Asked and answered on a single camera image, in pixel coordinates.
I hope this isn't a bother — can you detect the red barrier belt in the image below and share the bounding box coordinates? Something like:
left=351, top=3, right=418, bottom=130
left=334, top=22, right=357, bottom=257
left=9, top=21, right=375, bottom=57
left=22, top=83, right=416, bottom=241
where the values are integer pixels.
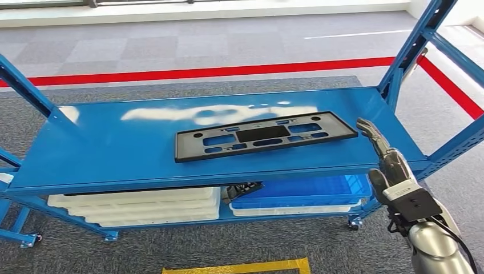
left=0, top=57, right=396, bottom=88

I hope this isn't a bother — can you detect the black plastic panel part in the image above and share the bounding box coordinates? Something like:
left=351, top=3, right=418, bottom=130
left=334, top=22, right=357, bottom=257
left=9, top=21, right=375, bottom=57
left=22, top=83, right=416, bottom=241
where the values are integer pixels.
left=174, top=110, right=359, bottom=164

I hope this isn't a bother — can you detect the blue metal shelf rack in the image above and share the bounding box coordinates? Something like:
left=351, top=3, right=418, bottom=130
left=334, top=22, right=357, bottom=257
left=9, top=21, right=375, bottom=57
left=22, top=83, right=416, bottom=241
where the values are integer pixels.
left=0, top=148, right=42, bottom=249
left=0, top=0, right=484, bottom=243

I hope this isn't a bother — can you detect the blue plastic crate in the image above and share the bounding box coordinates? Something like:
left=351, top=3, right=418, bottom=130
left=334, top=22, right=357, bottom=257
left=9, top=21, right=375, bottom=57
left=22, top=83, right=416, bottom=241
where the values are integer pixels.
left=231, top=174, right=373, bottom=211

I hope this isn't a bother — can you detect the silver stanchion post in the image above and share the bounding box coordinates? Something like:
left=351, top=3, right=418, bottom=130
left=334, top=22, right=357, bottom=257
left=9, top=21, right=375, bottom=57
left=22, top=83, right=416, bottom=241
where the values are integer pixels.
left=401, top=47, right=430, bottom=86

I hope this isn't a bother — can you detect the black ribbed plastic part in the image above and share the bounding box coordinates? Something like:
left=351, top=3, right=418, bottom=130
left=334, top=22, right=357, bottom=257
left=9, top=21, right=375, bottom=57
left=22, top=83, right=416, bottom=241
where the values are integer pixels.
left=221, top=181, right=264, bottom=206

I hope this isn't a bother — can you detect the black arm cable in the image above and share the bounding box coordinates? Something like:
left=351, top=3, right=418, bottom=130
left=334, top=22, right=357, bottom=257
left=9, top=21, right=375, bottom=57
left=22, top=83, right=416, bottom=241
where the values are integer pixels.
left=431, top=215, right=480, bottom=274

